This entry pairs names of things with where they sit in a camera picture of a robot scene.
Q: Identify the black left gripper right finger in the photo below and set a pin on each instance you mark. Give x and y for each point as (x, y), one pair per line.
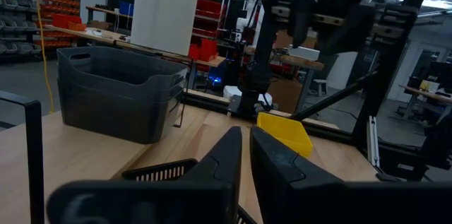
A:
(318, 203)

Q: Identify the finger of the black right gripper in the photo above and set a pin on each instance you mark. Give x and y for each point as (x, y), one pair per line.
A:
(300, 22)
(344, 31)

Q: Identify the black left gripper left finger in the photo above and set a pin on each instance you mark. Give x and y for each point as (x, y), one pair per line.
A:
(159, 203)

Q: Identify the black slotted plastic basket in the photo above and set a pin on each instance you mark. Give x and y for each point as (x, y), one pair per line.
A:
(245, 218)
(141, 176)

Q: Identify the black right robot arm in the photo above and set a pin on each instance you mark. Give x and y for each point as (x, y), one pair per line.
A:
(263, 58)

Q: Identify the red storage bin stack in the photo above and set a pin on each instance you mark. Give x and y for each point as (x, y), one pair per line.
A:
(208, 49)

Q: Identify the white building column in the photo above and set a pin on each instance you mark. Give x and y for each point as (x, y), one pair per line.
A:
(347, 68)

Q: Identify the small wooden desk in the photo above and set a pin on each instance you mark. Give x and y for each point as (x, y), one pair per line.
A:
(307, 63)

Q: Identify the white stool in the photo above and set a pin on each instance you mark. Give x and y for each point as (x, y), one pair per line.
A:
(319, 82)

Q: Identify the brown cardboard box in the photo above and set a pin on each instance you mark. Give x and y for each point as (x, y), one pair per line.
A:
(286, 97)

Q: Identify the red bin shelving rack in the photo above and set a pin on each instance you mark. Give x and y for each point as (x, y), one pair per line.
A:
(208, 8)

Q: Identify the blue-lit device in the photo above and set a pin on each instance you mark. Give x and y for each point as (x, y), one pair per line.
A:
(215, 81)

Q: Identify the white shade table lamp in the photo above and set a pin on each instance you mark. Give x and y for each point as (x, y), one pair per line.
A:
(166, 5)

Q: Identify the long wooden workbench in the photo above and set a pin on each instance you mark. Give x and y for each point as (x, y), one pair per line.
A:
(106, 36)

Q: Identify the blue storage bin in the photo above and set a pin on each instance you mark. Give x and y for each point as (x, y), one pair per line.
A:
(126, 8)

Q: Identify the orange storage bins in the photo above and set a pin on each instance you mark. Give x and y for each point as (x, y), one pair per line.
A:
(63, 20)

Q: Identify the parts rack with grey bins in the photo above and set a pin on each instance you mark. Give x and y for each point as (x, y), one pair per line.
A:
(17, 5)

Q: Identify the white aluminium bracket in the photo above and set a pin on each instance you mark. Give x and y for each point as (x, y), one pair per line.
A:
(373, 142)

